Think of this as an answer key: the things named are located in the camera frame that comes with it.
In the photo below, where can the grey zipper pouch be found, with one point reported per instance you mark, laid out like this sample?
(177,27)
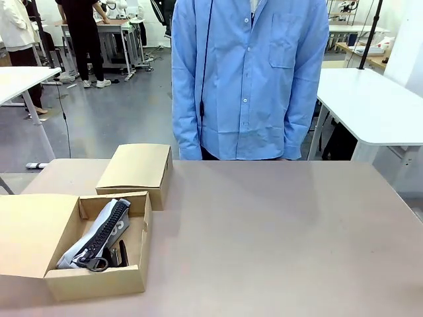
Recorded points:
(99,231)

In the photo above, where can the brown top workbench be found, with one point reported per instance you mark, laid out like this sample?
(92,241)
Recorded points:
(115,29)

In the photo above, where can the white tray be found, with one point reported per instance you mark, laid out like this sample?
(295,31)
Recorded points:
(373,50)

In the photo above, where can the black stand pole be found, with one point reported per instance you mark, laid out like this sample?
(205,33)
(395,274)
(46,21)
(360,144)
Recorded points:
(44,36)

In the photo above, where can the person in black clothes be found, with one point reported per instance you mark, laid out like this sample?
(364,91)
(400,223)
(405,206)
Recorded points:
(82,36)

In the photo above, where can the white table with round legs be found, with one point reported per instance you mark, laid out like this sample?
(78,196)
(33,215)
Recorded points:
(20,81)

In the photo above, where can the wooden side table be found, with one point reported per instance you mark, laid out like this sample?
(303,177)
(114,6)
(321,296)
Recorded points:
(370,57)

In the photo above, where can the person in blue shirt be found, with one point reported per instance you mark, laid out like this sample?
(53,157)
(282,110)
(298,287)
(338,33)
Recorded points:
(248,82)

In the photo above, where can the black tripod pole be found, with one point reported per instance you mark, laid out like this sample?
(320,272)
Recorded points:
(371,29)

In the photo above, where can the open cardboard box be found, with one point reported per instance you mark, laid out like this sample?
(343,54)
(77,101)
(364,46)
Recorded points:
(39,231)

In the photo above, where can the white table with rounded corner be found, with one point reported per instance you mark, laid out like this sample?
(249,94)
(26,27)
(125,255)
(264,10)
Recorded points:
(363,105)

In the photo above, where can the closed cardboard box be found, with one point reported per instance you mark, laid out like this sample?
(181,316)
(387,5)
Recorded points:
(138,171)

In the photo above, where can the person in white coat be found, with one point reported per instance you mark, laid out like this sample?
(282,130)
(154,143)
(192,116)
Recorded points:
(16,29)

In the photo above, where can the dark cup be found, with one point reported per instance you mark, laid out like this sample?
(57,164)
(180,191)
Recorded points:
(352,39)

